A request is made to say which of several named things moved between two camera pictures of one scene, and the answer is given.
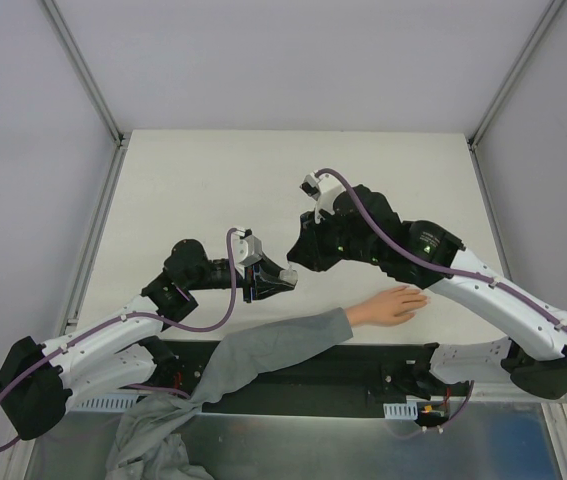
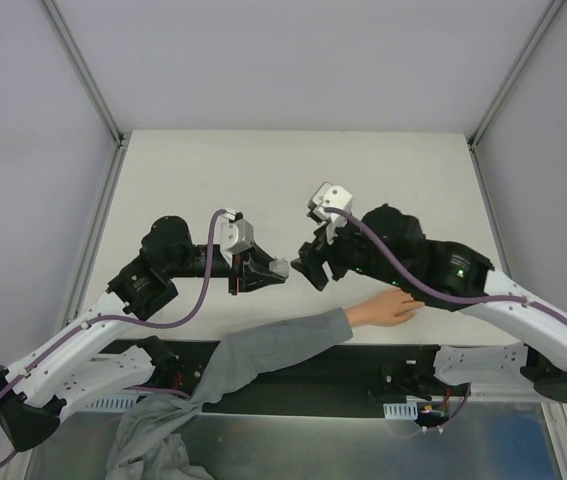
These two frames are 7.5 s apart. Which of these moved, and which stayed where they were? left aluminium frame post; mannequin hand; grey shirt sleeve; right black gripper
Moved: right black gripper
Stayed: grey shirt sleeve; left aluminium frame post; mannequin hand
